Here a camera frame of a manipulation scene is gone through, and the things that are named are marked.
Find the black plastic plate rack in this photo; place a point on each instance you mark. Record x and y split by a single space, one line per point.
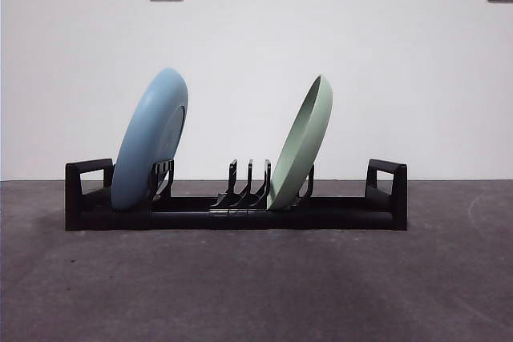
240 220

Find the blue round plate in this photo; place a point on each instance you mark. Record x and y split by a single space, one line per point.
144 146

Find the green round plate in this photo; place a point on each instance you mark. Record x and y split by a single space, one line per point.
300 150

